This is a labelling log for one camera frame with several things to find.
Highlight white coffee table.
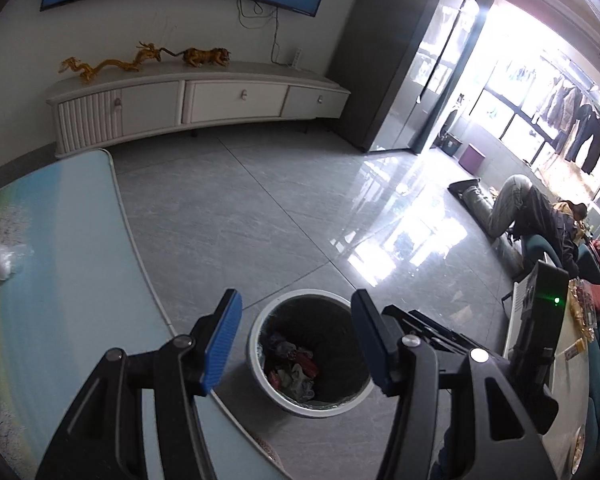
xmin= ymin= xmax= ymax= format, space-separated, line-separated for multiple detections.
xmin=502 ymin=280 xmax=600 ymax=478

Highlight black television cables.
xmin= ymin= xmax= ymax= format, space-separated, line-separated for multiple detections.
xmin=237 ymin=0 xmax=293 ymax=66

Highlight gold dragon figurine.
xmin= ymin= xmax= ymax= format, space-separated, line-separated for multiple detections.
xmin=60 ymin=41 xmax=183 ymax=85

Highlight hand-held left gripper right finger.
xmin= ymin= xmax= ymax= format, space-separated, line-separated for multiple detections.
xmin=351 ymin=288 xmax=551 ymax=480

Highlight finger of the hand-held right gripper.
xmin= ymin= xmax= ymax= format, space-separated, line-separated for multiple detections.
xmin=382 ymin=305 xmax=468 ymax=356
xmin=410 ymin=310 xmax=511 ymax=368

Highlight white trash bin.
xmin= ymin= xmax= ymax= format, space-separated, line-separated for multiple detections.
xmin=247 ymin=289 xmax=376 ymax=418

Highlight gold tiger figurine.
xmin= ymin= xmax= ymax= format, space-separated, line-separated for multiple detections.
xmin=181 ymin=47 xmax=232 ymax=67

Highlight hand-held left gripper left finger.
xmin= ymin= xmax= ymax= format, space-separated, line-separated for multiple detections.
xmin=35 ymin=288 xmax=243 ymax=480

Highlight dark grey refrigerator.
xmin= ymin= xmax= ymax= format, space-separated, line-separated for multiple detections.
xmin=327 ymin=0 xmax=481 ymax=153

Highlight black bin bag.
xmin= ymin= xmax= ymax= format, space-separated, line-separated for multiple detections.
xmin=257 ymin=296 xmax=371 ymax=403

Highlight purple wrapper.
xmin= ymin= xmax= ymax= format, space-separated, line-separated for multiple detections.
xmin=265 ymin=332 xmax=296 ymax=361

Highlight red wrapper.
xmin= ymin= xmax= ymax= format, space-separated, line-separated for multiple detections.
xmin=292 ymin=350 xmax=318 ymax=376

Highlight row of hanging clothes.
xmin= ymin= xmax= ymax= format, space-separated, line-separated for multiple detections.
xmin=500 ymin=57 xmax=600 ymax=173

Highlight gold foil packet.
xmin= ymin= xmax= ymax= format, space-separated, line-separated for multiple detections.
xmin=567 ymin=280 xmax=598 ymax=342

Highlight purple stool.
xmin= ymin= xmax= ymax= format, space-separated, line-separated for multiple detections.
xmin=459 ymin=143 xmax=487 ymax=171

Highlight dark storage bin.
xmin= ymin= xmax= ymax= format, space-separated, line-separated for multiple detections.
xmin=440 ymin=132 xmax=465 ymax=157

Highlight teal chair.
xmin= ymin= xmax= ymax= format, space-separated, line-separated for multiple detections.
xmin=522 ymin=232 xmax=563 ymax=266
xmin=577 ymin=242 xmax=600 ymax=286

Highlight white television cabinet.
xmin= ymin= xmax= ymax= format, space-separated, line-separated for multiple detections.
xmin=46 ymin=60 xmax=352 ymax=157

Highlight silver white wrapper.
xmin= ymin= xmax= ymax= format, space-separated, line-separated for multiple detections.
xmin=275 ymin=365 xmax=316 ymax=401

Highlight white plastic wrap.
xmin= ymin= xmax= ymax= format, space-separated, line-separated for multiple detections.
xmin=0 ymin=232 xmax=33 ymax=281

